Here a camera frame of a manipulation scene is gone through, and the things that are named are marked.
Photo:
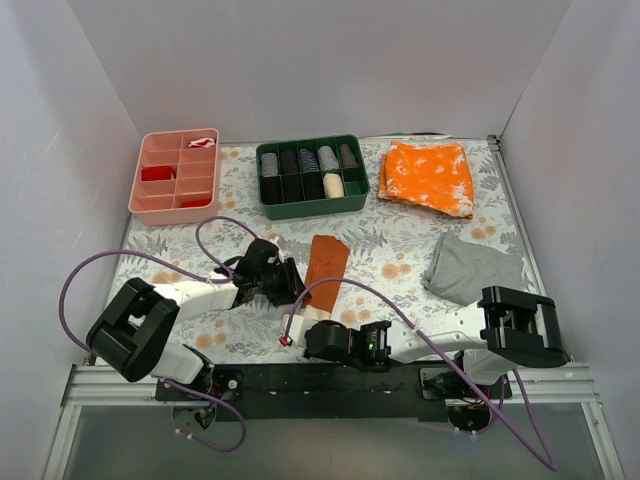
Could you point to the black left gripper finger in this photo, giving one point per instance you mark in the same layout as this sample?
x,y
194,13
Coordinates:
x,y
280,292
295,284

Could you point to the grey striped rolled sock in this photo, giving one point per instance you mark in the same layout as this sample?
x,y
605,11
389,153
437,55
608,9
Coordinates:
x,y
269,165

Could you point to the green divided organiser box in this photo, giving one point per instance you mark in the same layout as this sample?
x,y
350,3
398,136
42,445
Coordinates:
x,y
355,180

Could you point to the cream rolled sock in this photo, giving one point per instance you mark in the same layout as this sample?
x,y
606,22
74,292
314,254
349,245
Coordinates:
x,y
333,185

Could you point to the grey folded cloth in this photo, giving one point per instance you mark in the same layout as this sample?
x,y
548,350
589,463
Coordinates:
x,y
459,270

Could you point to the black rolled sock front right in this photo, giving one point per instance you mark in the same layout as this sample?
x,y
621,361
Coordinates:
x,y
313,186

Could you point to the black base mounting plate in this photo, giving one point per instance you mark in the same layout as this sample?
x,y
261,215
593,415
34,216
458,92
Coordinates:
x,y
425,391

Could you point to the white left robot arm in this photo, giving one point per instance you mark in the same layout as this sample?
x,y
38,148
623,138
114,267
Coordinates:
x,y
132,334

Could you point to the black rolled sock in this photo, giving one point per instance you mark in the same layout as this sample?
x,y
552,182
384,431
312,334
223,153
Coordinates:
x,y
271,190
313,186
289,163
292,188

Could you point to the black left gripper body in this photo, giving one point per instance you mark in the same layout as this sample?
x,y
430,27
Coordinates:
x,y
291,279

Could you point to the blue striped rolled sock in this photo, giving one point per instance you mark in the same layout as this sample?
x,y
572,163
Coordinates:
x,y
308,161

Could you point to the red white rolled underwear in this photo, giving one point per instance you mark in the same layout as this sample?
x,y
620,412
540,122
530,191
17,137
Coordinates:
x,y
201,143

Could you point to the black rolled sock front left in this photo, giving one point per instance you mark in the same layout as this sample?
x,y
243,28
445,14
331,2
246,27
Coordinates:
x,y
271,190

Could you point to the floral patterned table mat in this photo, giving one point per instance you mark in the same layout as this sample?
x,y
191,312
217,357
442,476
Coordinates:
x,y
391,245

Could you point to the white grey striped sock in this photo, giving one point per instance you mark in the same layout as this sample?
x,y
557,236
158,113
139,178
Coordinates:
x,y
328,160

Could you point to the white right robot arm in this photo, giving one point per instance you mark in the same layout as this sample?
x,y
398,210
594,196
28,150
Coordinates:
x,y
505,329

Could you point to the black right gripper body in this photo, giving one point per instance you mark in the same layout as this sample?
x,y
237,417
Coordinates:
x,y
311,338

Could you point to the pink divided organiser box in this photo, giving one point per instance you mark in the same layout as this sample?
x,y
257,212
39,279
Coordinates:
x,y
177,177

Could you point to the orange white patterned cloth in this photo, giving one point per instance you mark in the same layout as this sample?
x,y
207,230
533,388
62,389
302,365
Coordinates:
x,y
436,177

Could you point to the black rolled sock front middle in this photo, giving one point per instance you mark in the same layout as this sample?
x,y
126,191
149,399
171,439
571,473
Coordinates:
x,y
292,188

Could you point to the dark grey rolled sock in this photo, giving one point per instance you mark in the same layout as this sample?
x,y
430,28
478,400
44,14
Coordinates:
x,y
347,157

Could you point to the orange and cream underwear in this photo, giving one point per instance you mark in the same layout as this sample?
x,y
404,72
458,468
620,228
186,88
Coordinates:
x,y
329,257

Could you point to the red rolled underwear front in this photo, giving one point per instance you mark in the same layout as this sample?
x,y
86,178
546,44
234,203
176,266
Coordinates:
x,y
196,203

